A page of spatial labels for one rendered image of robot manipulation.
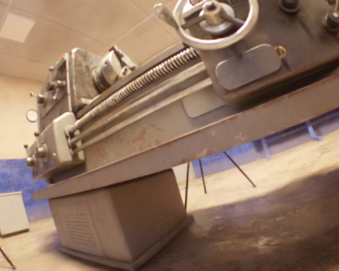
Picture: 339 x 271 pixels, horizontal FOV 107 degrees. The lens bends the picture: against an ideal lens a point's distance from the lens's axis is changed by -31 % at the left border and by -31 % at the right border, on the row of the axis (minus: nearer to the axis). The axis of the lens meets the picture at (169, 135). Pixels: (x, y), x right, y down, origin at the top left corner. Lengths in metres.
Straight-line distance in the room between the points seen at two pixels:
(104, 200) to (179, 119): 0.47
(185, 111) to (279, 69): 0.36
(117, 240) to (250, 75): 0.79
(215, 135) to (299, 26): 0.34
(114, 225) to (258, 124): 0.68
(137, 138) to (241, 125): 0.46
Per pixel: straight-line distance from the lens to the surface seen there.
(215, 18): 0.42
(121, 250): 0.88
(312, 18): 0.52
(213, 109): 0.59
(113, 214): 0.81
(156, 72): 0.61
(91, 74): 1.26
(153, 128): 0.69
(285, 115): 0.40
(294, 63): 0.44
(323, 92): 0.43
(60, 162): 0.93
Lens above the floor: 0.40
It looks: 10 degrees up
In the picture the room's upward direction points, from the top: 17 degrees counter-clockwise
